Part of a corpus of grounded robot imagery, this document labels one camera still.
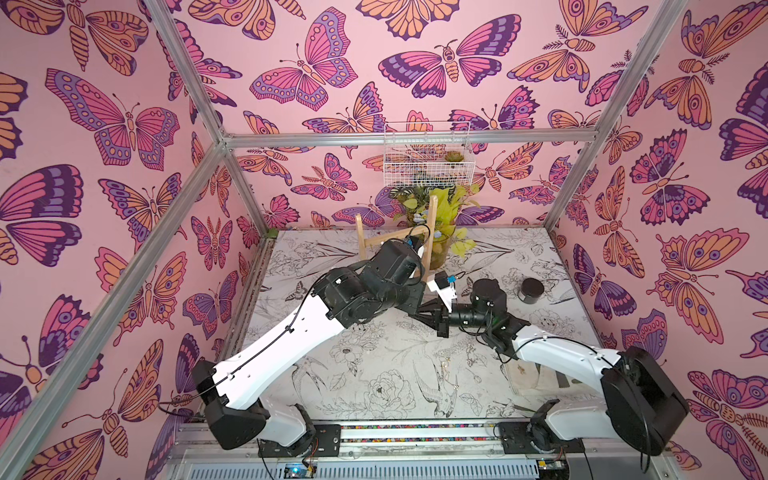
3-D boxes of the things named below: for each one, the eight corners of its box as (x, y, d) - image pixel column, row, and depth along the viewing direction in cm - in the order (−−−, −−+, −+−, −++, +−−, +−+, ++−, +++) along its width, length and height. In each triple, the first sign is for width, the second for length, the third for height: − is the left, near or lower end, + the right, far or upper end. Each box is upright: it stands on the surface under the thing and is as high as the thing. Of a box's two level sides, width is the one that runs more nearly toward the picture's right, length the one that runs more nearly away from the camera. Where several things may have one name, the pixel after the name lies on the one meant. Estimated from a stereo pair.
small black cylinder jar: (520, 303, 101) (525, 295, 97) (514, 286, 105) (519, 277, 101) (541, 303, 101) (547, 294, 97) (534, 286, 105) (540, 277, 101)
